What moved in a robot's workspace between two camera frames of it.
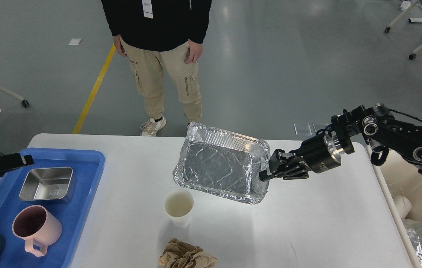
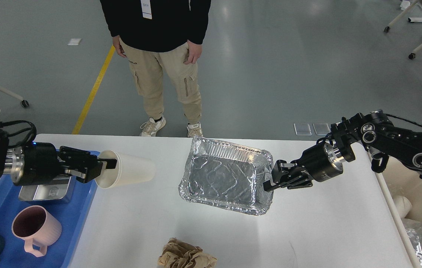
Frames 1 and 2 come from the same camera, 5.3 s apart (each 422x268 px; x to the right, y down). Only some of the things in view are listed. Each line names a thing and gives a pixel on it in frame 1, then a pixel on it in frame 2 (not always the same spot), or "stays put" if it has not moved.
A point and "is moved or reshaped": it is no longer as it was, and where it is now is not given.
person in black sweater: [150, 33] stays put
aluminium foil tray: [222, 163] is moved or reshaped
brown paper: [179, 254] stays put
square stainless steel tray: [52, 185] stays put
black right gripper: [318, 153] → [322, 162]
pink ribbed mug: [35, 221] stays put
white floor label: [74, 41] stays put
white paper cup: [179, 204] → [129, 169]
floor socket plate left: [302, 129] stays put
